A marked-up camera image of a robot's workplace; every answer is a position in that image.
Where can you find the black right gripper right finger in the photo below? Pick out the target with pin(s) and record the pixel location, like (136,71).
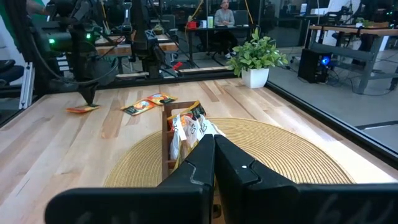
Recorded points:
(280,205)

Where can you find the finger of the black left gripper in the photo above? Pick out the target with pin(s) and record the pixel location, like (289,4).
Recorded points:
(93,93)
(84,92)

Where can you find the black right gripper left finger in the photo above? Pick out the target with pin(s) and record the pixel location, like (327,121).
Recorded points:
(140,205)

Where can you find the orange black tea packet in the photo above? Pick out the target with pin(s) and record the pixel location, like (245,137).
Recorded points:
(81,109)
(161,98)
(194,110)
(138,107)

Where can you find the brown wooden tea organizer box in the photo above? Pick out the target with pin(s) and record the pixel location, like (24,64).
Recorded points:
(166,146)

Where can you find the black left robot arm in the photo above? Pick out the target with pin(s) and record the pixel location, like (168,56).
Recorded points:
(146,40)

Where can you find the wooden background table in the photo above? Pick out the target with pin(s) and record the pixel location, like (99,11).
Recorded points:
(124,48)

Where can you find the round woven straw placemat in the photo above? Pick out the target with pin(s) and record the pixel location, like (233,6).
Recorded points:
(280,149)

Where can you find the silver aluminium extrusion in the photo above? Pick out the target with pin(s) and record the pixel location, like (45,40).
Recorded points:
(26,87)

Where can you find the person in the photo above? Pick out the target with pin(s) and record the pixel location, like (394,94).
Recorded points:
(34,7)
(224,15)

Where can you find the black chair seat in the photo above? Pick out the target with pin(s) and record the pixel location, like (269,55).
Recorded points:
(9,73)

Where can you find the red box on desk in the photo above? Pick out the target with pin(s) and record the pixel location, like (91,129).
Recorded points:
(191,25)

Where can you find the pale green cup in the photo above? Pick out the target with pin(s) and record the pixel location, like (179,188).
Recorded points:
(210,21)

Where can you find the black computer tower blue light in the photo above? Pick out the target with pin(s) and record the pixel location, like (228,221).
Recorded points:
(311,67)

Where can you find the potted green plant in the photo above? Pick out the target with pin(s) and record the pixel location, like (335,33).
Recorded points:
(255,56)

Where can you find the wooden workbench grey legs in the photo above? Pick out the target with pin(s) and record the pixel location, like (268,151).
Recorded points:
(342,30)

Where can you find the black aluminium table frame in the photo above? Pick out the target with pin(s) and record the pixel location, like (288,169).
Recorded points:
(311,111)

